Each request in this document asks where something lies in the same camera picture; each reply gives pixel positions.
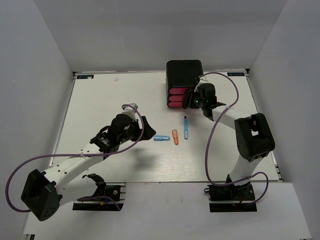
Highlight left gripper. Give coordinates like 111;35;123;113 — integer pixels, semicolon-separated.
118;116;156;144

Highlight blue utility knife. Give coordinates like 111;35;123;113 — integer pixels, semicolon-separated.
183;116;189;140

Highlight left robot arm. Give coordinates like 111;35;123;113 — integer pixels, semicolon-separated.
21;113;156;222

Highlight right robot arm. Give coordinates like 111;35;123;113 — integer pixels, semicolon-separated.
182;83;275;200

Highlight blue correction tape case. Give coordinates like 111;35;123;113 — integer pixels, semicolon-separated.
153;135;170;142

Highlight pink bottom drawer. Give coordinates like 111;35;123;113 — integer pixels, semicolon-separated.
168;101;184;109

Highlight black drawer cabinet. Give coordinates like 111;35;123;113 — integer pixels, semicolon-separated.
165;59;204;107

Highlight orange correction tape case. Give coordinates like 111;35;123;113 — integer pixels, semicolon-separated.
172;129;179;146

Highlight right corner label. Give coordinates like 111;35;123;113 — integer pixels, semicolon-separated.
227;72;245;77

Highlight corner label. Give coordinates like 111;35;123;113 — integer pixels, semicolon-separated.
76;74;94;80
227;72;245;77

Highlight left corner label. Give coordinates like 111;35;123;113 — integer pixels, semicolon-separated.
76;74;94;80

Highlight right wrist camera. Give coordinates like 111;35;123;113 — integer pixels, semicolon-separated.
194;76;209;92

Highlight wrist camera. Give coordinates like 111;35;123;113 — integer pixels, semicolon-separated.
194;76;209;92
121;103;138;121

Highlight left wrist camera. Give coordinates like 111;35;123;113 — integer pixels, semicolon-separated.
121;103;138;121

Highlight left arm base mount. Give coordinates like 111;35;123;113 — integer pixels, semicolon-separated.
72;183;126;212

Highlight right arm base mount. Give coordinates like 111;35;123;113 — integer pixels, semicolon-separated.
203;182;257;213

